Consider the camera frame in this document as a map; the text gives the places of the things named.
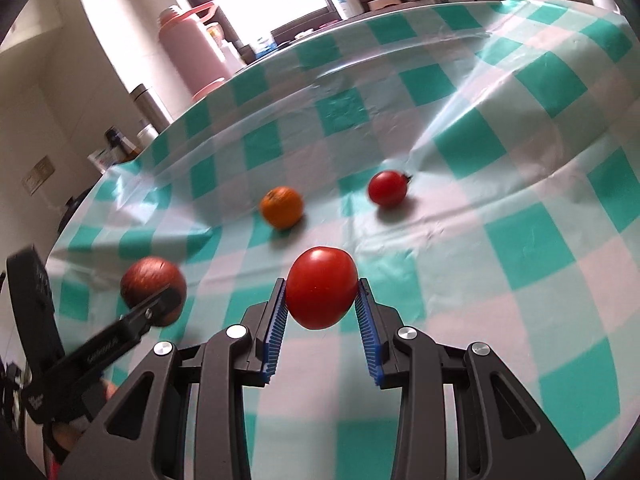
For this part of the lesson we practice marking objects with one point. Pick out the orange tangerine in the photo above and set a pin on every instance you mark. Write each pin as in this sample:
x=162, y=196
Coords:
x=282, y=207

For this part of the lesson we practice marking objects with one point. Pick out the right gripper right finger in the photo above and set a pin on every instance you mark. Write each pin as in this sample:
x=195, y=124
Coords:
x=502, y=431

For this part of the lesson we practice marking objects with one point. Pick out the large wrinkled red apple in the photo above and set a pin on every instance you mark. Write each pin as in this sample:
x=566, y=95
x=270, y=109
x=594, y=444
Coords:
x=148, y=276

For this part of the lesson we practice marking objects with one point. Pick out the green checkered tablecloth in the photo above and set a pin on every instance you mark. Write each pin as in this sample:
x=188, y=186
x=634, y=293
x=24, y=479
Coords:
x=479, y=162

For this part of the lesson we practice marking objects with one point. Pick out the dark glass bottle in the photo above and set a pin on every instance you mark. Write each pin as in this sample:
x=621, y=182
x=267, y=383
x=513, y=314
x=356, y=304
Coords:
x=125, y=150

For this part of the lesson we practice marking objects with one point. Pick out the steel thermos bottle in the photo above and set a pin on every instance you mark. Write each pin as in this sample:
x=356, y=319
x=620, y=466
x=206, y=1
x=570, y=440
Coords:
x=151, y=108

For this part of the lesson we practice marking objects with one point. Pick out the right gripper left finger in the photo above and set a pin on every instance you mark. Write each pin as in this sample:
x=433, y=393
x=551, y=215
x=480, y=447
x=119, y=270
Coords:
x=141, y=432

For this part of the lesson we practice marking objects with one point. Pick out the pink thermos jug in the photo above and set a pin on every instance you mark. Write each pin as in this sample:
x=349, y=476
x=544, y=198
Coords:
x=192, y=49

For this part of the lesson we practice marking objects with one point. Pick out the red cherry tomato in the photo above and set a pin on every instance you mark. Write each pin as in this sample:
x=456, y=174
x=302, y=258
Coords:
x=388, y=188
x=321, y=286

